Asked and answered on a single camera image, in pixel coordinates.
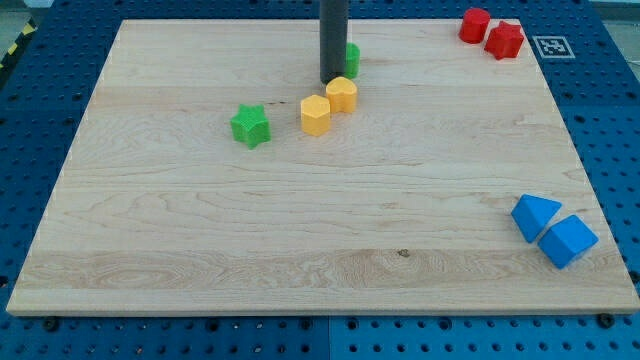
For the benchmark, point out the black board bolt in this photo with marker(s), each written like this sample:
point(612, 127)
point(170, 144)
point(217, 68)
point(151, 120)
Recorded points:
point(50, 324)
point(605, 320)

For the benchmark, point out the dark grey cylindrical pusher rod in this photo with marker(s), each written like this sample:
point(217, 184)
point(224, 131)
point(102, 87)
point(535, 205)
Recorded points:
point(333, 27)

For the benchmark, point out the blue cube block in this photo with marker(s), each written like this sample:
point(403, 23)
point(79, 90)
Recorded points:
point(566, 241)

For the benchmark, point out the blue triangle block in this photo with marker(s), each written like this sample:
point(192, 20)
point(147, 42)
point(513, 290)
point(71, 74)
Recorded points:
point(532, 213)

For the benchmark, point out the red star block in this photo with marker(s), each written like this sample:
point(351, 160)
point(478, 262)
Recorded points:
point(505, 40)

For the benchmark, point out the black left board bolt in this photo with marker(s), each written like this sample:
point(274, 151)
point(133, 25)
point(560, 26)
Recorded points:
point(50, 324)

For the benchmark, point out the white fiducial marker tag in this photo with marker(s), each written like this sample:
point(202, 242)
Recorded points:
point(553, 47)

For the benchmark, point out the green circle block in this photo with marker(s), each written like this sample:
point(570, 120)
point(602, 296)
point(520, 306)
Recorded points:
point(352, 63)

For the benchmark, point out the yellow hexagon block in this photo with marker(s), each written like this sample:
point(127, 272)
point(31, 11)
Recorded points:
point(315, 115)

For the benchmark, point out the black right board bolt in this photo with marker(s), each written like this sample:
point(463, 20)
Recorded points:
point(605, 320)

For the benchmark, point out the yellow heart block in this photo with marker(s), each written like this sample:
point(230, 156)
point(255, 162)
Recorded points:
point(342, 94)

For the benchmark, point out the red circle block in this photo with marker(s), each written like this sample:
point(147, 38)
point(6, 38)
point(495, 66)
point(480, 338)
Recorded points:
point(474, 24)

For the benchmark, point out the light wooden board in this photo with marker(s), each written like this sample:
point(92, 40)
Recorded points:
point(402, 207)

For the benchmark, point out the green star block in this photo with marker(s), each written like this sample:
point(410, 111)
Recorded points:
point(250, 125)

